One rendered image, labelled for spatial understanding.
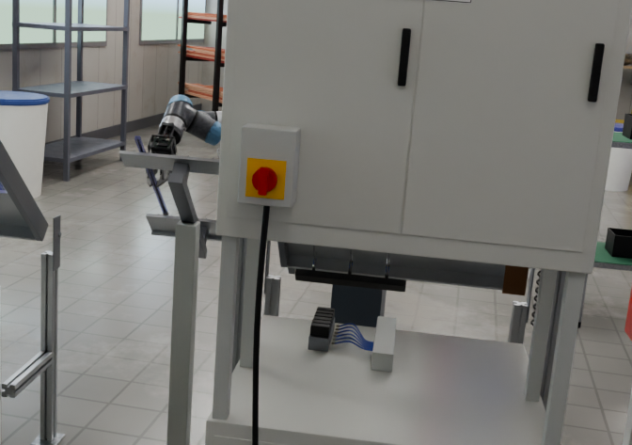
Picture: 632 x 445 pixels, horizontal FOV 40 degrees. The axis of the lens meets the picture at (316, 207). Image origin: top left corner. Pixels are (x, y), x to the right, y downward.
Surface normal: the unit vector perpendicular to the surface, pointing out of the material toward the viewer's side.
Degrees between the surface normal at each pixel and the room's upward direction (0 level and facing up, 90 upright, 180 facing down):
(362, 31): 90
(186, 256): 90
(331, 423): 0
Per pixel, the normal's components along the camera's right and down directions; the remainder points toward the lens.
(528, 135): -0.12, 0.21
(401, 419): 0.07, -0.97
